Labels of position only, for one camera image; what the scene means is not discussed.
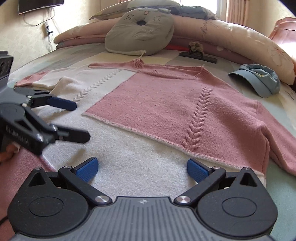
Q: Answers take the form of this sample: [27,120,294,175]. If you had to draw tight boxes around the pink and white knit sweater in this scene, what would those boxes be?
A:
[0,58,296,223]

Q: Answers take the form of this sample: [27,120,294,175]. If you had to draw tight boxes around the black phone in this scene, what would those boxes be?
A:
[179,52,218,64]

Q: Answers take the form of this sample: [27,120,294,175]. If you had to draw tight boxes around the red flat object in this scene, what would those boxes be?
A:
[165,44,189,52]

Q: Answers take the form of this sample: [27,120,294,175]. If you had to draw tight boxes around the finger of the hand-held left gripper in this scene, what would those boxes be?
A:
[13,108,91,144]
[14,87,78,112]

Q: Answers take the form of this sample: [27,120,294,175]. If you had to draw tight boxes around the wooden bed headboard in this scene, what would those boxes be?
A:
[269,17,296,47]

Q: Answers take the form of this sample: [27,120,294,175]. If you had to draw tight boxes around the wall power cables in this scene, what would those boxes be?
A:
[23,14,56,51]

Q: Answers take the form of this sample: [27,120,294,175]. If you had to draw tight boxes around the folded grey-green clothes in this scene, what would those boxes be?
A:
[171,6,218,20]

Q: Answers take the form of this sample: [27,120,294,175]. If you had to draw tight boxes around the grey fabric flower clip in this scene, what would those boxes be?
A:
[188,41,204,55]

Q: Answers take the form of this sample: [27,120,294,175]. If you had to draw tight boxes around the blue denim cap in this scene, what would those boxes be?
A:
[228,64,281,98]

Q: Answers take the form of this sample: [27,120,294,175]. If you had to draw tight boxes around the long pink floral pillow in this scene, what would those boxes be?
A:
[54,17,296,85]

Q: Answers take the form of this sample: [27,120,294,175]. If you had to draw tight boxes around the person's left hand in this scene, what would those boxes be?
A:
[0,145,19,163]

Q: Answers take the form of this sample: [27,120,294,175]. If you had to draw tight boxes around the grey cat face cushion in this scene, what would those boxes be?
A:
[105,8,175,56]

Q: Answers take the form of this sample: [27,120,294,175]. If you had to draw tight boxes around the pink checked curtain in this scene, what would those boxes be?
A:
[227,0,247,24]

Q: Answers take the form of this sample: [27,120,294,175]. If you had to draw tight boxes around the black flat television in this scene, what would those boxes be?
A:
[18,0,65,15]

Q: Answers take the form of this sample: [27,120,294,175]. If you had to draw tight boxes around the grey patterned pillow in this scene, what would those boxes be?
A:
[90,0,182,20]

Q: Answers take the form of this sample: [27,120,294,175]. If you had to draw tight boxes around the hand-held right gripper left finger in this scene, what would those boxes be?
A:
[28,157,112,206]

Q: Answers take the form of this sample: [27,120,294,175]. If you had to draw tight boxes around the white power strip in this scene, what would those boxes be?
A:
[42,23,53,37]

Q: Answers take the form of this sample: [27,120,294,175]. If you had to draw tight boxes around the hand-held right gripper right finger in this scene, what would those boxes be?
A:
[173,159,264,206]

